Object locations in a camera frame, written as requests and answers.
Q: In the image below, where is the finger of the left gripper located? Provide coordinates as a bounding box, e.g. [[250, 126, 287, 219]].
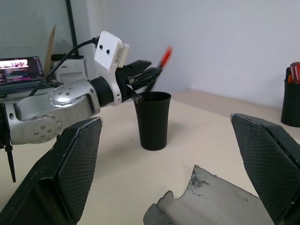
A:
[[126, 60, 152, 71], [128, 67, 164, 90]]

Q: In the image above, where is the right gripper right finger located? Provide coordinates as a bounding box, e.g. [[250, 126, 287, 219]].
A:
[[230, 113, 300, 225]]

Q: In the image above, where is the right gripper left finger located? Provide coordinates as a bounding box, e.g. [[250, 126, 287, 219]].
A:
[[0, 116, 103, 225]]

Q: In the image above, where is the red capped black marker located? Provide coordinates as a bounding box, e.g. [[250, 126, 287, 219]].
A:
[[145, 45, 173, 99]]

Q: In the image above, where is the tall black cup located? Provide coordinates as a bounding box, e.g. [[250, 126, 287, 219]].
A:
[[133, 91, 172, 151]]

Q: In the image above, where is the black pen holder cup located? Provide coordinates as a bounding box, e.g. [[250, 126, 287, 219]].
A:
[[280, 78, 300, 128]]

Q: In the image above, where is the grey open glasses case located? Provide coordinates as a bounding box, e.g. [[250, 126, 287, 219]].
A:
[[142, 165, 275, 225]]

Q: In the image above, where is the white box device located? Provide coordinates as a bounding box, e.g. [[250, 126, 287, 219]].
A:
[[51, 53, 89, 88]]

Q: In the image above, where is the brown cardboard strip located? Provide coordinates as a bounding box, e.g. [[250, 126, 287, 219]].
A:
[[44, 23, 58, 76]]

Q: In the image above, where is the red marker in holder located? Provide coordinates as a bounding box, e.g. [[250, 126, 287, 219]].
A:
[[290, 61, 300, 85]]

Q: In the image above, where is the open laptop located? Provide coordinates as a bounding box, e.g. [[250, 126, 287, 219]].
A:
[[0, 56, 57, 96]]

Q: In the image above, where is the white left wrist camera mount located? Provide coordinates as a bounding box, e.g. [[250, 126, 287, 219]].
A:
[[93, 30, 130, 107]]

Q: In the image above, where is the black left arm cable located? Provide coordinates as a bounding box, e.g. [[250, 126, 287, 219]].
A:
[[28, 37, 100, 97]]

